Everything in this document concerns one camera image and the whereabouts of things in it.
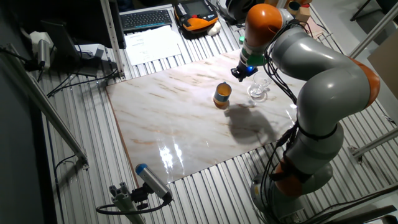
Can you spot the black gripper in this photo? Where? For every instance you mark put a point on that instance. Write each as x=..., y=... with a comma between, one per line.
x=248, y=69

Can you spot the clear glass mug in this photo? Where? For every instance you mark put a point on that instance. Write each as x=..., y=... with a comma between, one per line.
x=256, y=90

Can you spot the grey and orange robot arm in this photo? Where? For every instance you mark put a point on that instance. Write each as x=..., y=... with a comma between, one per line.
x=332, y=87

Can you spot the teal and tan cup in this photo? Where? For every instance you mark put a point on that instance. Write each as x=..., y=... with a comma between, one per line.
x=221, y=98

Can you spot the dark teal cup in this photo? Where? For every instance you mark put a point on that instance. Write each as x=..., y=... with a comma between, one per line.
x=293, y=6

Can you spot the white round ball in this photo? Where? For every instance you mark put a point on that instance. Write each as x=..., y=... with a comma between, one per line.
x=214, y=28

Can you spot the large black round device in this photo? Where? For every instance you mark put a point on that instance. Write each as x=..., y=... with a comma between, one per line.
x=236, y=11

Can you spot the orange and black teach pendant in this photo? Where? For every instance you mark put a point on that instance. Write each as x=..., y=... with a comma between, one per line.
x=196, y=21

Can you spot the white marble pattern board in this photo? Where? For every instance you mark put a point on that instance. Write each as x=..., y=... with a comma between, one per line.
x=174, y=124

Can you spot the cardboard box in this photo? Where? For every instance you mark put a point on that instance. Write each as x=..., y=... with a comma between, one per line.
x=304, y=14

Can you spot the white printed paper sheet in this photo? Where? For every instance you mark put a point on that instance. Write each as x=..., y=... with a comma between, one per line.
x=152, y=46

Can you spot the black keyboard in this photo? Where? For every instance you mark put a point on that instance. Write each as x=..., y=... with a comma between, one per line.
x=145, y=19

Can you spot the black computer monitor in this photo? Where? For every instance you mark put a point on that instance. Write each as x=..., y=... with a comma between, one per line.
x=81, y=18

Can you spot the aluminium upright post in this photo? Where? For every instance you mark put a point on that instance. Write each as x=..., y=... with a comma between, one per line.
x=111, y=37
x=281, y=3

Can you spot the silver camera with blue cap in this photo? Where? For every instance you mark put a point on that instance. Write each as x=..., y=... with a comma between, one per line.
x=152, y=180

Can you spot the aluminium frame bar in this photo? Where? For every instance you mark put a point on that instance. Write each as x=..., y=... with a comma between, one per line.
x=376, y=143
x=373, y=32

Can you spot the aluminium camera mount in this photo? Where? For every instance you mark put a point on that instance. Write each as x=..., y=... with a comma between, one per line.
x=126, y=202

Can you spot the dark frame beam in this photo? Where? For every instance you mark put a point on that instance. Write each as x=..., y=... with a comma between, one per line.
x=360, y=214

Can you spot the long aluminium frame beam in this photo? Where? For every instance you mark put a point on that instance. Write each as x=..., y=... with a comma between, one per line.
x=46, y=109

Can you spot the white and silver camera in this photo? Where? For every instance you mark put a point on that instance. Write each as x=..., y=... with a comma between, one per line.
x=43, y=49

